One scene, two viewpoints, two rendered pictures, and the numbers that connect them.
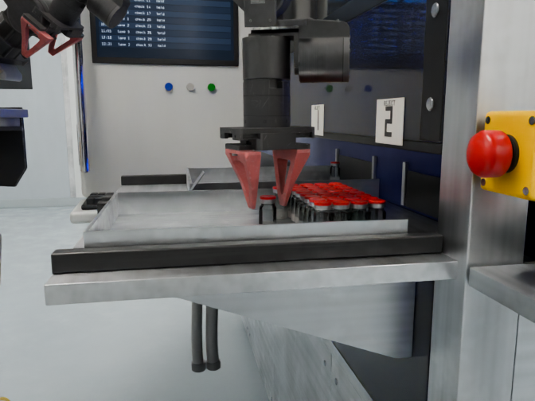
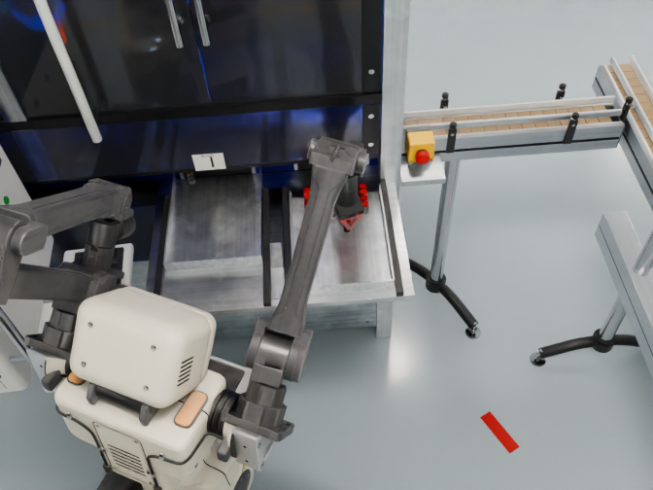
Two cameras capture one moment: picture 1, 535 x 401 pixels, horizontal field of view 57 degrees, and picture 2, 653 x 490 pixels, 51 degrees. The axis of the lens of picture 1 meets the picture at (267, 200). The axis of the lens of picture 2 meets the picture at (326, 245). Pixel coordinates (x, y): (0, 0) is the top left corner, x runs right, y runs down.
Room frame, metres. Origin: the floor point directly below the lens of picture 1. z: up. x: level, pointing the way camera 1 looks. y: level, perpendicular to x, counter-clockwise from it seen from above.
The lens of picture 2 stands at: (0.46, 1.19, 2.33)
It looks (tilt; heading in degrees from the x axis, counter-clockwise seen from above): 51 degrees down; 280
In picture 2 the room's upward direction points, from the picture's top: 4 degrees counter-clockwise
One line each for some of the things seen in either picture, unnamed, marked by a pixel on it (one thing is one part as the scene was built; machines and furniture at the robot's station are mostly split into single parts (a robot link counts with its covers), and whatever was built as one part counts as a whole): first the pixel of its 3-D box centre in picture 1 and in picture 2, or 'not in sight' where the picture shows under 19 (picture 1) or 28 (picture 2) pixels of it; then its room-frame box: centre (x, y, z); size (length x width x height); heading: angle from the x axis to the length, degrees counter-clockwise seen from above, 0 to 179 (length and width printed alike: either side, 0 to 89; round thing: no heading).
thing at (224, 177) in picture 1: (273, 181); (215, 215); (0.98, -0.01, 0.90); 0.34 x 0.26 x 0.04; 101
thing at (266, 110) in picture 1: (267, 111); (346, 193); (0.61, 0.00, 1.03); 0.10 x 0.07 x 0.07; 115
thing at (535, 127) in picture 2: not in sight; (505, 123); (0.17, -0.43, 0.92); 0.69 x 0.15 x 0.16; 11
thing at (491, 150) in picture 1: (494, 153); (422, 156); (0.42, -0.19, 0.99); 0.04 x 0.04 x 0.04; 11
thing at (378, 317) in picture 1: (275, 313); not in sight; (0.56, -0.01, 0.79); 0.34 x 0.03 x 0.13; 101
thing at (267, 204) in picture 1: (267, 215); not in sight; (0.61, 0.00, 0.90); 0.02 x 0.02 x 0.04
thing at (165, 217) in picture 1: (240, 216); (339, 236); (0.63, 0.04, 0.90); 0.34 x 0.26 x 0.04; 100
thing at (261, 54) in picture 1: (271, 60); (346, 176); (0.61, 0.00, 1.09); 0.07 x 0.06 x 0.07; 82
